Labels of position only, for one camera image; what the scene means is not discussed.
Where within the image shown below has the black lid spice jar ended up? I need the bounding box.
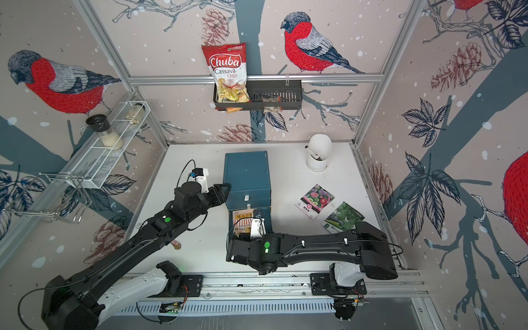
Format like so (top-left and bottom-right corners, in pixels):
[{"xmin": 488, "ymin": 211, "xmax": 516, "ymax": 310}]
[{"xmin": 85, "ymin": 114, "xmax": 124, "ymax": 151}]

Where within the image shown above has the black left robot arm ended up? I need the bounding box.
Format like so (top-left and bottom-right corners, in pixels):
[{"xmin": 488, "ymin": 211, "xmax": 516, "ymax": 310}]
[{"xmin": 41, "ymin": 181, "xmax": 230, "ymax": 329}]

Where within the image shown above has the black wall basket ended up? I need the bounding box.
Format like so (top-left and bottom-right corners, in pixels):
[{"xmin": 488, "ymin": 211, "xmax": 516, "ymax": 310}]
[{"xmin": 213, "ymin": 80, "xmax": 303, "ymax": 111}]

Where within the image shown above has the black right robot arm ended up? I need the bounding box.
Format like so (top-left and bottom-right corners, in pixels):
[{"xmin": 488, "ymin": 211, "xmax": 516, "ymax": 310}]
[{"xmin": 225, "ymin": 221, "xmax": 398, "ymax": 280}]

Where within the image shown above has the pink flower seed bag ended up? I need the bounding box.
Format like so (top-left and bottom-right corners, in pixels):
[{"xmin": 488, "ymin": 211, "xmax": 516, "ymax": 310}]
[{"xmin": 295, "ymin": 184, "xmax": 335, "ymax": 219}]

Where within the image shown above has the red cassava chips bag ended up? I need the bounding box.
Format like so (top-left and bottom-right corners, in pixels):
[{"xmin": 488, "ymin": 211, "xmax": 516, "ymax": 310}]
[{"xmin": 202, "ymin": 43, "xmax": 250, "ymax": 108}]

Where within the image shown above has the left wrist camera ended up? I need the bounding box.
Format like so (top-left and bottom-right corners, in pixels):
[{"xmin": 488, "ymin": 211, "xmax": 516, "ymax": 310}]
[{"xmin": 191, "ymin": 168, "xmax": 209, "ymax": 193}]

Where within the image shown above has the orange shop seed bag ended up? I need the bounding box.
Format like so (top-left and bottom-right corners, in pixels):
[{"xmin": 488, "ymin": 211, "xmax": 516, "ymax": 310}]
[{"xmin": 232, "ymin": 208, "xmax": 254, "ymax": 237}]

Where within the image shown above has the green gourd seed bag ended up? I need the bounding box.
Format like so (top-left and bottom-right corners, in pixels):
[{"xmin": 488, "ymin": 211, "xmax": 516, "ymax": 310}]
[{"xmin": 321, "ymin": 202, "xmax": 364, "ymax": 234}]

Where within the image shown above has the small pale jar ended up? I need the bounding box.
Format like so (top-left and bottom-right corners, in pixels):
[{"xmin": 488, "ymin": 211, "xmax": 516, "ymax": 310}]
[{"xmin": 125, "ymin": 103, "xmax": 144, "ymax": 125}]

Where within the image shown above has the teal drawer cabinet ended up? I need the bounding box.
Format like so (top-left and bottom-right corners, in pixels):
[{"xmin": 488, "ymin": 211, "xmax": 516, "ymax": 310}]
[{"xmin": 224, "ymin": 151, "xmax": 273, "ymax": 235}]

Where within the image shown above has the white utensil holder cup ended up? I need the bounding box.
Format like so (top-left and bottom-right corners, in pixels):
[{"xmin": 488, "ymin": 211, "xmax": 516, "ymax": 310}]
[{"xmin": 306, "ymin": 134, "xmax": 332, "ymax": 172}]

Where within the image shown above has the cream handled utensil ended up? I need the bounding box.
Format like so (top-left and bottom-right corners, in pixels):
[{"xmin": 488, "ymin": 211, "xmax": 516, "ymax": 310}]
[{"xmin": 305, "ymin": 145, "xmax": 321, "ymax": 161}]

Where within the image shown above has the wire hook rack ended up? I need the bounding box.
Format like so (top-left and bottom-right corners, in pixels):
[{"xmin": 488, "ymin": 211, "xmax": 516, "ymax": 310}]
[{"xmin": 1, "ymin": 172, "xmax": 94, "ymax": 224}]

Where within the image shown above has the pink handled fork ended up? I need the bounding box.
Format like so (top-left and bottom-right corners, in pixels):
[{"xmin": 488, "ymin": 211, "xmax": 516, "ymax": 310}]
[{"xmin": 170, "ymin": 240, "xmax": 182, "ymax": 250}]

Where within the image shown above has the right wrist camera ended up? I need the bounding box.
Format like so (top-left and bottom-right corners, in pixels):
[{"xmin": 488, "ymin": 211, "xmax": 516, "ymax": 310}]
[{"xmin": 250, "ymin": 218, "xmax": 266, "ymax": 240}]

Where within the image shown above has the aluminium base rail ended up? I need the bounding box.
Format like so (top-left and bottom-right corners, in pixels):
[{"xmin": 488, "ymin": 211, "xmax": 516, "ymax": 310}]
[{"xmin": 106, "ymin": 269, "xmax": 430, "ymax": 318}]

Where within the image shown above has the snack packet in basket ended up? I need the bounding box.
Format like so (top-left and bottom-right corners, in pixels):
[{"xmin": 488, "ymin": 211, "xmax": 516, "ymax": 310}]
[{"xmin": 262, "ymin": 96, "xmax": 282, "ymax": 114}]

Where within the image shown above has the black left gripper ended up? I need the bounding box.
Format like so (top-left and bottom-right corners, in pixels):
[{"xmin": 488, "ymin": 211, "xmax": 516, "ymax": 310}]
[{"xmin": 186, "ymin": 183, "xmax": 232, "ymax": 224}]

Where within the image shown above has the white wire shelf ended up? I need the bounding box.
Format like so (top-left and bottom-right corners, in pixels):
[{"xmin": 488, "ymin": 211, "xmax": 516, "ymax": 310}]
[{"xmin": 70, "ymin": 100, "xmax": 151, "ymax": 189}]

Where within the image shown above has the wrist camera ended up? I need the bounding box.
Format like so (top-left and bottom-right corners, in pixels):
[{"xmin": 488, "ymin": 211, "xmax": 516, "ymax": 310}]
[
  {"xmin": 250, "ymin": 218, "xmax": 266, "ymax": 240},
  {"xmin": 191, "ymin": 168, "xmax": 209, "ymax": 193}
]

